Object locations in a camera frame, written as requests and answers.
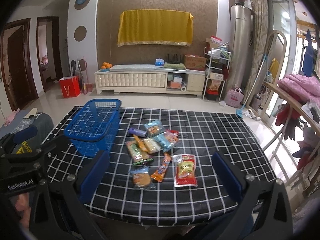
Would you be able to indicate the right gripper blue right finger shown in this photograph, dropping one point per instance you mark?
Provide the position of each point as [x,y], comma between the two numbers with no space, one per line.
[229,179]

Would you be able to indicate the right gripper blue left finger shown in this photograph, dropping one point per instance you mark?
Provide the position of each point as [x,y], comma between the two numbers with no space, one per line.
[91,175]

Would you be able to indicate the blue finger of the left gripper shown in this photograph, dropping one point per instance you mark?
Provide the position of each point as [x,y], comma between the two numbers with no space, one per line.
[25,134]

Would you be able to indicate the red ketchup-style snack packet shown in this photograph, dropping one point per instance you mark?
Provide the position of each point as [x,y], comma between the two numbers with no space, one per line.
[185,167]

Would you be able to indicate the round cake clear packet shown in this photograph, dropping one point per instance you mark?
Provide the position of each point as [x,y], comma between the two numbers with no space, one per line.
[141,178]

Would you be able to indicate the blue plastic basket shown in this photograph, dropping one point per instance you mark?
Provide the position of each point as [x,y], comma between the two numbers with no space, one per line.
[95,126]

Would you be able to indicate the green cracker packet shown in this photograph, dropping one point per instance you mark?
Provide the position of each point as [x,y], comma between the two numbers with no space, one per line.
[138,156]

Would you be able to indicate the orange snack stick packet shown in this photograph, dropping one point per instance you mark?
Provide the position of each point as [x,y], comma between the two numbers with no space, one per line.
[159,174]

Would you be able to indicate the clear cracker packet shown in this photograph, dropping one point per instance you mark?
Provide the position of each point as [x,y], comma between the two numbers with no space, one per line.
[151,145]

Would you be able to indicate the purple doublemint gum tube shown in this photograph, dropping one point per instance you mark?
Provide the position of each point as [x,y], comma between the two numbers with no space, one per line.
[137,132]

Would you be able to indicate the red foil snack pouch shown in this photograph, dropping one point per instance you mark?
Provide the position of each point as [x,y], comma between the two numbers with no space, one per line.
[175,133]

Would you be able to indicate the large blue cartoon bread packet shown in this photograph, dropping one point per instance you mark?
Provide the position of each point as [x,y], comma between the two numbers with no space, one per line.
[166,140]

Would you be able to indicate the orange chip packet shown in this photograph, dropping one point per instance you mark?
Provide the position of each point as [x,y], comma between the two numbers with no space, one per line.
[140,143]

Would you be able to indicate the person left hand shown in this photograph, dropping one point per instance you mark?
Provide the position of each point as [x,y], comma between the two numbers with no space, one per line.
[22,206]

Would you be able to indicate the grey cushioned stool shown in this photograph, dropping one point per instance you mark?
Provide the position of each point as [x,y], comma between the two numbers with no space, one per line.
[23,120]

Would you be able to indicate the brown wooden door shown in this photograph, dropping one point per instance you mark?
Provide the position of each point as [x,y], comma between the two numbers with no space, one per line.
[16,70]

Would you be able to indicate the red paper bag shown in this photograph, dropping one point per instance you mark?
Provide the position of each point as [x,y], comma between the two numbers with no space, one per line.
[69,86]

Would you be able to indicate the wooden drying rack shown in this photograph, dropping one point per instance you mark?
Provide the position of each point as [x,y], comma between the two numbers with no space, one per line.
[297,178]

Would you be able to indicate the pink gift bag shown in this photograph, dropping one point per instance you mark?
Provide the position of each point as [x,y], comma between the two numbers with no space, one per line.
[234,97]

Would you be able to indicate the oranges on blue plate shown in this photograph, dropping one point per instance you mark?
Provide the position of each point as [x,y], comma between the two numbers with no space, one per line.
[105,67]

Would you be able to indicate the cream tv cabinet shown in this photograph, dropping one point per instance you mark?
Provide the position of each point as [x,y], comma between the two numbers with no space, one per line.
[147,78]

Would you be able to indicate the pink quilt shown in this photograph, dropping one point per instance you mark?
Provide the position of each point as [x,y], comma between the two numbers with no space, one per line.
[306,88]

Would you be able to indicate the white metal shelf rack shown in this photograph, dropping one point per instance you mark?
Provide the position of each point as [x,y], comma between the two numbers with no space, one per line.
[218,59]

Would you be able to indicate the brown cardboard box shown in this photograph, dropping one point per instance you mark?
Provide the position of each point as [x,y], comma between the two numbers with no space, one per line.
[194,62]

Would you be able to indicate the green folded cloth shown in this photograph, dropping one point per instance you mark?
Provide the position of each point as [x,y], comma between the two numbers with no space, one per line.
[179,66]

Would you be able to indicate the blue tissue box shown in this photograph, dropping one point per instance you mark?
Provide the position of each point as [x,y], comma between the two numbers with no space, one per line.
[159,62]

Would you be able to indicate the silver standing air conditioner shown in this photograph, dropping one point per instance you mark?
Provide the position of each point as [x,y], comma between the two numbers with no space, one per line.
[241,21]

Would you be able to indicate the yellow cloth covered tv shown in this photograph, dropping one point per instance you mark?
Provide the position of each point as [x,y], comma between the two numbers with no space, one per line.
[155,27]

